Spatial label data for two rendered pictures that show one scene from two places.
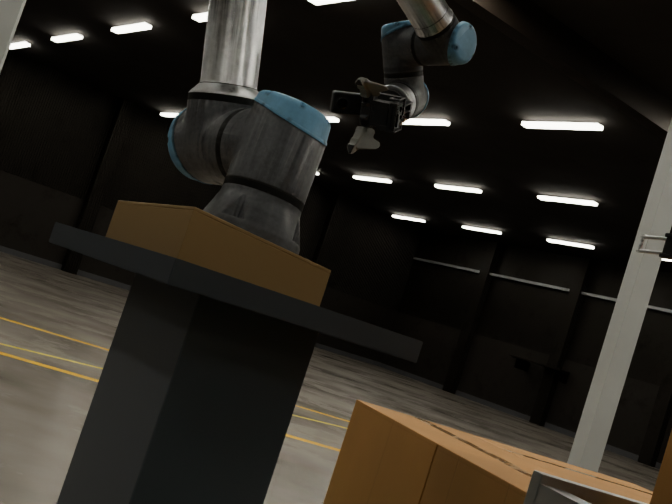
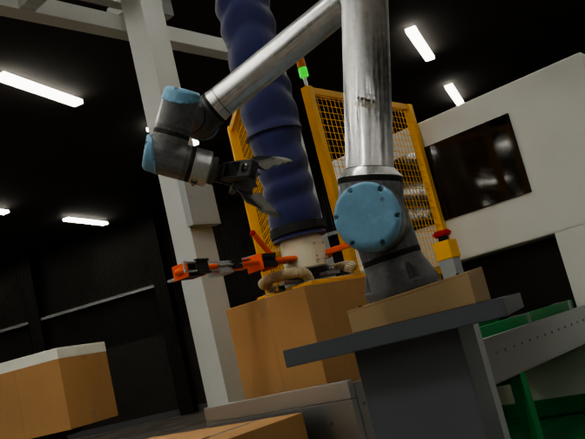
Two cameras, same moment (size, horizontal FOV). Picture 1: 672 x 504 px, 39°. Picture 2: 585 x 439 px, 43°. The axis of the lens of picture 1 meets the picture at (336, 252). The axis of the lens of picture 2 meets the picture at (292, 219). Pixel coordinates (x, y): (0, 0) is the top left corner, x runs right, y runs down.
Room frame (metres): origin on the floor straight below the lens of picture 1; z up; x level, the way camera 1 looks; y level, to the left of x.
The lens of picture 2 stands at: (2.90, 1.55, 0.75)
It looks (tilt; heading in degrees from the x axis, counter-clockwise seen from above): 10 degrees up; 236
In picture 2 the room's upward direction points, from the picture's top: 14 degrees counter-clockwise
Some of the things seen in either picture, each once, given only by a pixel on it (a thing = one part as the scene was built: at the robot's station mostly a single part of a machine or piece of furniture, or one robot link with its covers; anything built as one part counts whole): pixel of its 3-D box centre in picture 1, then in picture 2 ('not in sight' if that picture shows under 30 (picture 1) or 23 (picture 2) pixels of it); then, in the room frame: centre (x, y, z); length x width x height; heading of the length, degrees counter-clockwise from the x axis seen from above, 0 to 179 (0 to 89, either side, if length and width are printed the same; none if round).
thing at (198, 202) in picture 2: not in sight; (198, 198); (1.15, -1.83, 1.62); 0.20 x 0.05 x 0.30; 17
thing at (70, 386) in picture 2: not in sight; (42, 395); (1.94, -2.53, 0.82); 0.60 x 0.40 x 0.40; 127
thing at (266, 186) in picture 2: not in sight; (270, 117); (1.25, -0.85, 1.68); 0.22 x 0.22 x 1.04
